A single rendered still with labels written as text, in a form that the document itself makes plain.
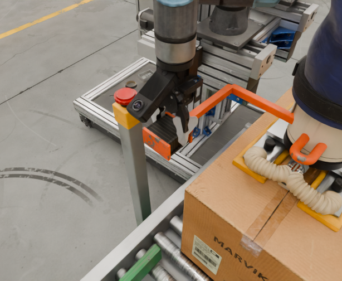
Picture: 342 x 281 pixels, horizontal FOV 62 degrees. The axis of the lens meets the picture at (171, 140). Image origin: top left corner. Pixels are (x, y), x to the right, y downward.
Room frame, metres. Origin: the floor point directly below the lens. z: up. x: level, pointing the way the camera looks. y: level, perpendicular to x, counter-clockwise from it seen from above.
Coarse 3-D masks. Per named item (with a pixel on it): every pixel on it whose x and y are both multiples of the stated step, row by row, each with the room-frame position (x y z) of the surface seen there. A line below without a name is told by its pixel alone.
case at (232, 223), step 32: (288, 96) 0.77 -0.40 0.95; (256, 128) 0.62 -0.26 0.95; (224, 160) 0.49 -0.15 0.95; (288, 160) 0.49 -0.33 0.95; (192, 192) 0.39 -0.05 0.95; (224, 192) 0.39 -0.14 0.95; (256, 192) 0.39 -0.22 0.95; (288, 192) 0.39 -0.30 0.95; (192, 224) 0.37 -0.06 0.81; (224, 224) 0.31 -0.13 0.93; (256, 224) 0.30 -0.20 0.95; (288, 224) 0.30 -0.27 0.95; (320, 224) 0.30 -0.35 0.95; (192, 256) 0.36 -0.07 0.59; (224, 256) 0.29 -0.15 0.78; (256, 256) 0.25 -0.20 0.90; (288, 256) 0.23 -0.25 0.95; (320, 256) 0.23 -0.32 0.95
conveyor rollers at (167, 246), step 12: (180, 228) 0.49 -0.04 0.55; (156, 240) 0.44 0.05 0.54; (168, 240) 0.44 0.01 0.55; (144, 252) 0.40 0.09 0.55; (168, 252) 0.40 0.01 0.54; (180, 252) 0.39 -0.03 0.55; (156, 264) 0.35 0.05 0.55; (180, 264) 0.35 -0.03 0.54; (192, 264) 0.35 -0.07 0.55; (120, 276) 0.31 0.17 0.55; (156, 276) 0.32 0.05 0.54; (168, 276) 0.31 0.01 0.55; (192, 276) 0.32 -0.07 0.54; (204, 276) 0.31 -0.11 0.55
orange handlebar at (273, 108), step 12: (228, 84) 0.65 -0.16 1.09; (216, 96) 0.60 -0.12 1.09; (240, 96) 0.62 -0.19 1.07; (252, 96) 0.60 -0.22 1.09; (204, 108) 0.55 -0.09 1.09; (264, 108) 0.57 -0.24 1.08; (276, 108) 0.55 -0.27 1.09; (288, 120) 0.52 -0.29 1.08; (300, 144) 0.43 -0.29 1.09; (324, 144) 0.43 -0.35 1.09; (300, 156) 0.39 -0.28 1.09; (312, 156) 0.39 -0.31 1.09
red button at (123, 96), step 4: (124, 88) 0.70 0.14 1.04; (128, 88) 0.70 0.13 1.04; (116, 92) 0.68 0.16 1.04; (120, 92) 0.68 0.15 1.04; (124, 92) 0.68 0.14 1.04; (128, 92) 0.68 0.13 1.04; (132, 92) 0.68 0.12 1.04; (136, 92) 0.69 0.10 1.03; (116, 96) 0.66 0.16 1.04; (120, 96) 0.66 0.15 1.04; (124, 96) 0.66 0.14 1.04; (128, 96) 0.66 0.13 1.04; (132, 96) 0.66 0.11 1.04; (116, 100) 0.65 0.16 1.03; (120, 100) 0.65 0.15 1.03; (124, 100) 0.65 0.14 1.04; (128, 100) 0.65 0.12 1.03; (124, 104) 0.64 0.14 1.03
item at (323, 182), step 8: (320, 176) 0.43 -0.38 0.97; (328, 176) 0.42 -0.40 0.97; (336, 176) 0.42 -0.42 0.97; (312, 184) 0.40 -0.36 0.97; (320, 184) 0.40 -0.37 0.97; (328, 184) 0.40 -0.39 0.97; (336, 184) 0.38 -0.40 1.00; (320, 192) 0.37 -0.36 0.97; (304, 208) 0.34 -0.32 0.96; (312, 216) 0.32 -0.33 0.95; (320, 216) 0.31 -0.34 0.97; (328, 216) 0.31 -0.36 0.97; (336, 216) 0.31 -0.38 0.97; (328, 224) 0.30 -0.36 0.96; (336, 224) 0.29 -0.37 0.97
